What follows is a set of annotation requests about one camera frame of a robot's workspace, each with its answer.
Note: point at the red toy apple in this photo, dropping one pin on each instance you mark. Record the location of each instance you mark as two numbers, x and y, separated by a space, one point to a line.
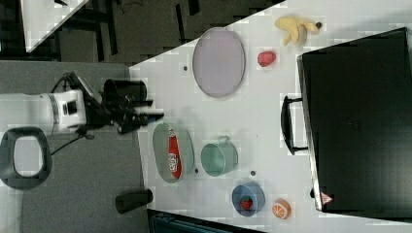
266 58

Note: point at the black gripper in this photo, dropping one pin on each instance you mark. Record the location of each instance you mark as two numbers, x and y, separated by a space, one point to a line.
120 111

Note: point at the red toy strawberry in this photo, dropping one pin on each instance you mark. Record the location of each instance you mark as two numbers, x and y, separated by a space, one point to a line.
246 203

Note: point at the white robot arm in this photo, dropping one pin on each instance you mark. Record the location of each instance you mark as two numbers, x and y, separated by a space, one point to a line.
28 120

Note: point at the orange slice toy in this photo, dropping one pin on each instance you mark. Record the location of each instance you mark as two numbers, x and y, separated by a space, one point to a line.
281 209

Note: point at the yellow toy banana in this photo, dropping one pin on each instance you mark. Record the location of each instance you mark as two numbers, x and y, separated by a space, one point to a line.
297 29

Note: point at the blue bowl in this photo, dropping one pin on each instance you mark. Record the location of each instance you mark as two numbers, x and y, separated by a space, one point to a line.
252 190

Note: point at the red plush ketchup bottle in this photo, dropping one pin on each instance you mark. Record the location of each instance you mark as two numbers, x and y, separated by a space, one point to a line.
174 160

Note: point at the black toaster oven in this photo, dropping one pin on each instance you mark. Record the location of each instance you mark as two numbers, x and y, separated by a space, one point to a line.
357 108

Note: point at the green metal cup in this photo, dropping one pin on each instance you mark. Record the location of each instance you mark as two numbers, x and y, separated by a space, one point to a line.
219 158

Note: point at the lilac round plate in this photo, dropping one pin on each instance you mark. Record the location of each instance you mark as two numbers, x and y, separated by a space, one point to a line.
218 62

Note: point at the green oval strainer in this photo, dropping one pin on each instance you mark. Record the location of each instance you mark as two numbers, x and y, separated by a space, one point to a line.
160 147

